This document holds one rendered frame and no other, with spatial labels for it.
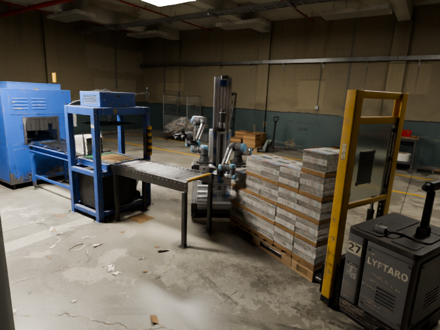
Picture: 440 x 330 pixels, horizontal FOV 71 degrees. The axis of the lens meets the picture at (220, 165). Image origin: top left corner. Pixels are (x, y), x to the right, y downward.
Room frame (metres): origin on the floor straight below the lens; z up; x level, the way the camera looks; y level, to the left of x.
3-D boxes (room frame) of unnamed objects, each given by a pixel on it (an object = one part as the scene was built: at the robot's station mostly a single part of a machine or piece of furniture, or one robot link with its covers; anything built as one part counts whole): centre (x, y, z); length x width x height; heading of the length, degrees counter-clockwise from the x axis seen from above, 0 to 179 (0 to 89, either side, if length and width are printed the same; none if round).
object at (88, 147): (4.79, 2.10, 0.93); 0.38 x 0.30 x 0.26; 56
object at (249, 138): (10.45, -0.91, 0.28); 1.20 x 0.83 x 0.57; 56
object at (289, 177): (3.17, -0.87, 0.95); 0.38 x 0.29 x 0.23; 124
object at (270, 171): (3.41, -0.71, 0.95); 0.38 x 0.29 x 0.23; 124
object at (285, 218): (3.53, -0.63, 0.42); 1.17 x 0.39 x 0.83; 33
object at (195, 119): (4.46, 0.36, 1.19); 0.15 x 0.12 x 0.55; 68
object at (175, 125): (11.83, 1.54, 0.85); 1.21 x 0.83 x 1.71; 56
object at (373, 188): (2.55, -1.28, 1.28); 0.57 x 0.01 x 0.65; 123
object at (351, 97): (2.38, -1.00, 0.97); 0.09 x 0.09 x 1.75; 33
